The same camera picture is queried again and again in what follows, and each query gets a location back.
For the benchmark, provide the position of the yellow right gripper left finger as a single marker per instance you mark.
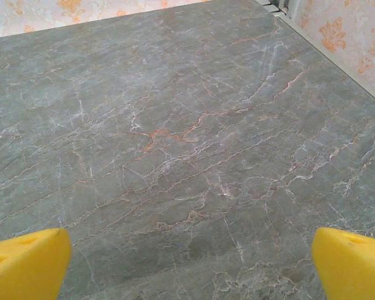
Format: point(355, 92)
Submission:
point(25, 265)

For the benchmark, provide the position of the aluminium frame post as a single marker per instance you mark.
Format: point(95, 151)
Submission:
point(281, 6)

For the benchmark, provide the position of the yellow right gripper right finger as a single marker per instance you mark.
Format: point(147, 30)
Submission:
point(353, 268)

